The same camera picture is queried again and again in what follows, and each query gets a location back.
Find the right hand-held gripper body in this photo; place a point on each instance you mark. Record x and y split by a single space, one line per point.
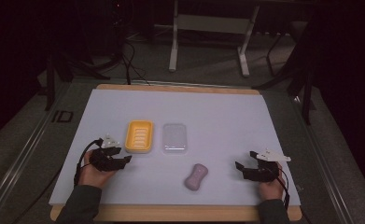
264 172

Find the pink soap bar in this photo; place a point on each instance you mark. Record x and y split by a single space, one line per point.
196 176

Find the person's right hand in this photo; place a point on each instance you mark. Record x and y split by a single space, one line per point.
272 189

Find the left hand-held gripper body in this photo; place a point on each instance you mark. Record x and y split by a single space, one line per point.
104 160

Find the white metal desk frame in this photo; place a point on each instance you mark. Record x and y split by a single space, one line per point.
211 24

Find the black chair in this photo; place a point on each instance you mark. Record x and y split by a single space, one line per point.
298 71

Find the white table mat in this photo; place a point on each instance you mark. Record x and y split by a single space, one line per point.
202 124

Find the clear plastic tray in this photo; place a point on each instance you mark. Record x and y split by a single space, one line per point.
174 138

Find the yellow soap dish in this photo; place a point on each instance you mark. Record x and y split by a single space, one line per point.
139 136

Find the person's left hand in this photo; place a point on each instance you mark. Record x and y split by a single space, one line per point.
93 175

